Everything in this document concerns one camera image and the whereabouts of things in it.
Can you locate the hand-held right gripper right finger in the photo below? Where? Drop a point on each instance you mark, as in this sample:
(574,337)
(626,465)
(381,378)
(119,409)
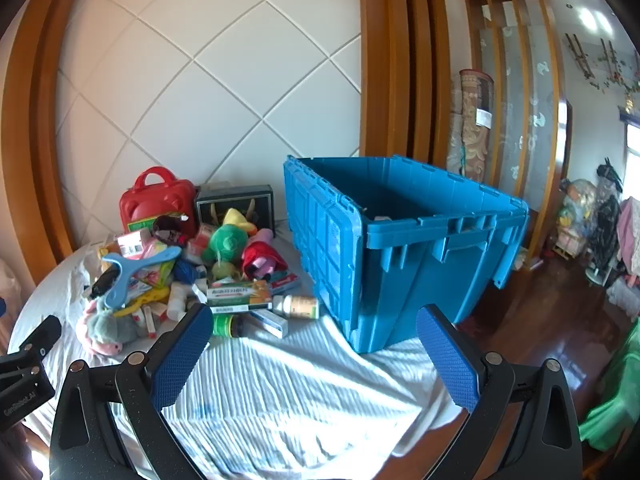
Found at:
(447,360)

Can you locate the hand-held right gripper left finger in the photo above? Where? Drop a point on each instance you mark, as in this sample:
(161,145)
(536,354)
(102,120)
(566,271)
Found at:
(182,355)

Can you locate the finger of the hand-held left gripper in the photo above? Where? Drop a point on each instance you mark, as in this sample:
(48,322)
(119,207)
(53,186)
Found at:
(42,335)

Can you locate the pink pig plush teal dress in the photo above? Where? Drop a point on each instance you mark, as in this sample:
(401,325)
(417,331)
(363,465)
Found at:
(107,327)

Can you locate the pink and green wipes pack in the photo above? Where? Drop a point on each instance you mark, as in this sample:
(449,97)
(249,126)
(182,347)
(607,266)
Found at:
(155,267)

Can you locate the blue plastic storage crate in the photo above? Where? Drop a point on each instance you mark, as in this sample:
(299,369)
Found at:
(400,280)

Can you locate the pink pig plush red dress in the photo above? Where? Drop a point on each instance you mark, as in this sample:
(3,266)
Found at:
(257,255)

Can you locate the white cloth-covered round desktop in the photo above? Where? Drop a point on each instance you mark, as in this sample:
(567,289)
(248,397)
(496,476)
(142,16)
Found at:
(300,385)

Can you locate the small white bottle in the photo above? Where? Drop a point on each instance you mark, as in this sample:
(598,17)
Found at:
(176,305)

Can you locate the green bottle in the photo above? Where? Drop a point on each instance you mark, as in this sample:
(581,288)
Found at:
(225,325)

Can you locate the yellow plastic toy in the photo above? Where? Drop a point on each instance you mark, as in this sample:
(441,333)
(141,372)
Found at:
(150,297)

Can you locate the green medicine box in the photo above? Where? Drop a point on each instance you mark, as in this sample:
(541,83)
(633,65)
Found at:
(240,296)

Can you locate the white and blue slim box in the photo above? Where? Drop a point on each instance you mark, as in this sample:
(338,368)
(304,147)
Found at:
(272,325)

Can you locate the blue Y-shaped plastic toy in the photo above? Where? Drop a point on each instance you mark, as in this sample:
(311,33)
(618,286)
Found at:
(125,272)

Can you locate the bright green plush toy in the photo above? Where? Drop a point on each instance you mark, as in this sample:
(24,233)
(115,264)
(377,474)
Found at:
(227,242)

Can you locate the pink tissue pack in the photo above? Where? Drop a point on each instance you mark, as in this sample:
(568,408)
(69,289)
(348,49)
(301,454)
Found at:
(132,242)

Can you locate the red flat box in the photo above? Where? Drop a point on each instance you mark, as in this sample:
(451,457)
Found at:
(286,282)

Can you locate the white pill bottle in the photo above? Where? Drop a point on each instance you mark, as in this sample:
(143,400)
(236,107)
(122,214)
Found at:
(300,306)

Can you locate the yellow plush toy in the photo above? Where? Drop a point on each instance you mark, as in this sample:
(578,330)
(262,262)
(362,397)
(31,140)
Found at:
(235,217)

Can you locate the red toy suitcase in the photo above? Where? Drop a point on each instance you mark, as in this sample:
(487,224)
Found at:
(155,202)

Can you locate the black gift bag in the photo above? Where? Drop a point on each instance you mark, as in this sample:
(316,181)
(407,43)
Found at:
(260,200)

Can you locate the green cloth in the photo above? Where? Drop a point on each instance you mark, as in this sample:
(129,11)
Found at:
(617,395)

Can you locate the pile of bags and clothes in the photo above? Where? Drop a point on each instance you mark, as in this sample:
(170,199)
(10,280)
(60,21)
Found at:
(607,215)

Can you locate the rolled patterned carpet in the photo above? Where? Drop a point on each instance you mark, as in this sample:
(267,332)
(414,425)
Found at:
(470,135)

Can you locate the wooden glass screen partition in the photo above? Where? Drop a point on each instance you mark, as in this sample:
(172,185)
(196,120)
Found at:
(515,110)

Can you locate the flowered wall decoration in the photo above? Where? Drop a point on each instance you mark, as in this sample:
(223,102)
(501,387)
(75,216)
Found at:
(600,65)

